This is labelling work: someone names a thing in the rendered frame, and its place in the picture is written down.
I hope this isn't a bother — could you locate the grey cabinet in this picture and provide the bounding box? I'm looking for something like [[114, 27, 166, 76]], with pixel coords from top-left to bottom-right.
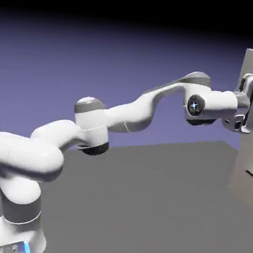
[[219, 43, 253, 214]]

